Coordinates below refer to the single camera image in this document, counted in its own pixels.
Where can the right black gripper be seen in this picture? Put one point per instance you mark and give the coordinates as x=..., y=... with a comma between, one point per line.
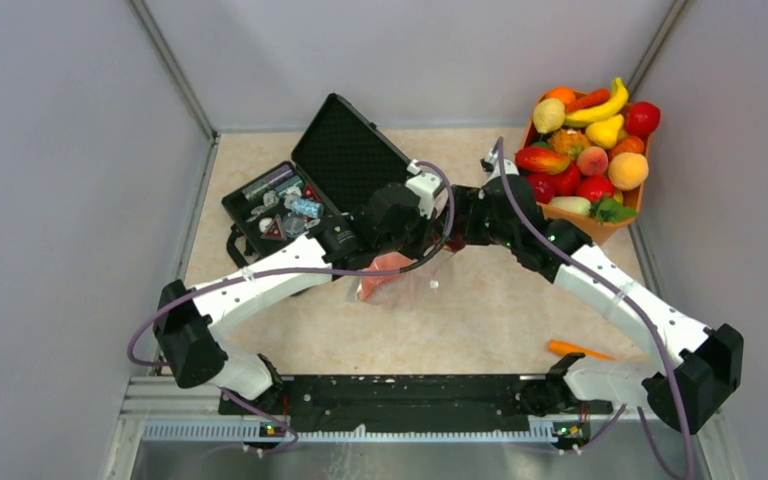
x=467, y=201

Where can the yellow toy banana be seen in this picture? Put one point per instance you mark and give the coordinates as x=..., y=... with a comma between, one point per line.
x=618, y=98

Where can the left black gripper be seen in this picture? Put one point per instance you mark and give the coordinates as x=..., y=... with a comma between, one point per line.
x=427, y=237

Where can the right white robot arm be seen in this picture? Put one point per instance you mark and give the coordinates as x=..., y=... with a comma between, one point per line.
x=694, y=368

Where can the yellow toy pear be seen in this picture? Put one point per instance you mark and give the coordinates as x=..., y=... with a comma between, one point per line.
x=605, y=133

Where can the small orange toy carrot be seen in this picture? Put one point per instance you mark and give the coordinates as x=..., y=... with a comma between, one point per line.
x=592, y=99

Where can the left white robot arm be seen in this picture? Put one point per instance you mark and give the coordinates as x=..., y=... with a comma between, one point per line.
x=193, y=323

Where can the black poker chip case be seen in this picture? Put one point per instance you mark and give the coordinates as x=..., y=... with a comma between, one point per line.
x=340, y=160

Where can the green toy leaf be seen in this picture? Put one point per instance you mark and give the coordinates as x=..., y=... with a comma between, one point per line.
x=609, y=210

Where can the orange fruit basket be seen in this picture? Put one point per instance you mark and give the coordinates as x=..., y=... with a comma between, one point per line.
x=545, y=191

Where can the clear zip top bag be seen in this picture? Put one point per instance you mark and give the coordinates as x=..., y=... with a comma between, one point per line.
x=405, y=291

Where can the red toy apple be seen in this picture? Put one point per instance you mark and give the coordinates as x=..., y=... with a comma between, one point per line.
x=642, y=119

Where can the toy watermelon slice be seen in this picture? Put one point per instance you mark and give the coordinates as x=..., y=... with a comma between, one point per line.
x=384, y=269

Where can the red toy bell pepper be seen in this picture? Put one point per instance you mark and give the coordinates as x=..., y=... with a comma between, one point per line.
x=567, y=182

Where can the red toy tomato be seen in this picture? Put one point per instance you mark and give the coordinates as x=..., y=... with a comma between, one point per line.
x=595, y=188

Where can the pale green toy eggplant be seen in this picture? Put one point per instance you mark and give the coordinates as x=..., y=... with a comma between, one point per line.
x=572, y=204

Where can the toy peach orange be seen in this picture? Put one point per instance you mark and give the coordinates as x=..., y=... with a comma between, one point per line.
x=628, y=171

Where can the red yellow toy mango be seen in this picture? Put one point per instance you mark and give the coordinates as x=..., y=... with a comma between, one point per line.
x=541, y=160

